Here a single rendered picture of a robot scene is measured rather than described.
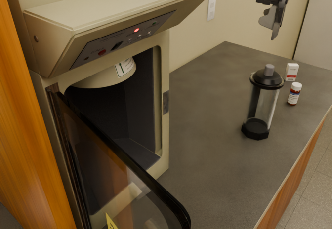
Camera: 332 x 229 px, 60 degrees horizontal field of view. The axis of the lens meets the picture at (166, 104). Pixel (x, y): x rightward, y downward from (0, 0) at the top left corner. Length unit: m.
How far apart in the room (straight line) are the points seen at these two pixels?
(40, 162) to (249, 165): 0.70
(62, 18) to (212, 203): 0.64
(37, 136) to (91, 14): 0.17
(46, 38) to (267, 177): 0.76
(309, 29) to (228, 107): 2.42
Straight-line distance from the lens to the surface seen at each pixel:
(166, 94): 0.74
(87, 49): 0.42
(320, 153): 2.63
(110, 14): 0.40
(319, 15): 3.48
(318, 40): 3.54
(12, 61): 0.36
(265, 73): 0.98
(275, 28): 0.87
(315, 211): 2.21
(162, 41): 0.67
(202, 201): 0.86
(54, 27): 0.39
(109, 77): 0.61
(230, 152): 1.01
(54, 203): 0.50
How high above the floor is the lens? 1.62
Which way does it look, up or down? 35 degrees down
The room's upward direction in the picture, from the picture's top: straight up
